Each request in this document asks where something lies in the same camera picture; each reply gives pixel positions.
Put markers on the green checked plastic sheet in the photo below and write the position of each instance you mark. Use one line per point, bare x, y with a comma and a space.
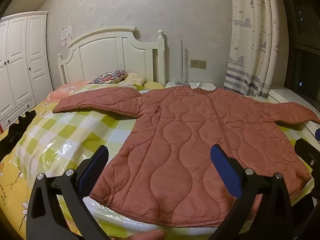
75, 130

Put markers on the large white wall paper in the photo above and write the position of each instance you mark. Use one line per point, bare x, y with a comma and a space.
66, 32

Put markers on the dark window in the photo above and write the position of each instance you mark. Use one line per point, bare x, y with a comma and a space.
302, 42

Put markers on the yellow orange floral bedsheet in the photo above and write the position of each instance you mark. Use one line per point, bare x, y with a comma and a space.
10, 177

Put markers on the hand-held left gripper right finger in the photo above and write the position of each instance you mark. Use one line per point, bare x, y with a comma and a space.
225, 170

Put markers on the white wooden headboard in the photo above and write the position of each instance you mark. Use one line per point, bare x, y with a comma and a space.
107, 52

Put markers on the small wall paper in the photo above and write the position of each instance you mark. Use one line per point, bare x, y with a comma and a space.
66, 42

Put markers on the boat print curtain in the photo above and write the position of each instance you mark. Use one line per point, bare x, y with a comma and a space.
252, 42

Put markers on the colourful patterned pillow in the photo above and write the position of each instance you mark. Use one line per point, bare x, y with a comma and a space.
110, 77

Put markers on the white nightstand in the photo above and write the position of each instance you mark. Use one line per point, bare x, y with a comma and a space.
175, 84

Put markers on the yellow floral pillow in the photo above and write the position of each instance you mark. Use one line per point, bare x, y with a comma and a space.
133, 78

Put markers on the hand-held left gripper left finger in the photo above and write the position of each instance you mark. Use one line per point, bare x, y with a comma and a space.
93, 166

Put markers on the black garment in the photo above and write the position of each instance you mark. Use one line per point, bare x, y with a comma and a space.
15, 132

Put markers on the person's left hand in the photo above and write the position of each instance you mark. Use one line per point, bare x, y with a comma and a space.
147, 236

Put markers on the gold wall switch plate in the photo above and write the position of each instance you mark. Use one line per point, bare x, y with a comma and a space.
198, 64

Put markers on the plain yellow pillow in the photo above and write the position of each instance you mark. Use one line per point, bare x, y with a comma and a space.
153, 85

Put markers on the white floor lamp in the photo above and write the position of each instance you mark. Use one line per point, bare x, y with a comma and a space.
182, 60

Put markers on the white wardrobe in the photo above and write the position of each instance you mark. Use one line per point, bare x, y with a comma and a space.
20, 62

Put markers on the white window sill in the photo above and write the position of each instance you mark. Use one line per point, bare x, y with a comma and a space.
287, 95

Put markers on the rust quilted jacket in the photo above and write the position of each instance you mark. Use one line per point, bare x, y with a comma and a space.
175, 142

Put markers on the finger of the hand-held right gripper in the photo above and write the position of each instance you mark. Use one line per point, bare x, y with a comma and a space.
306, 150

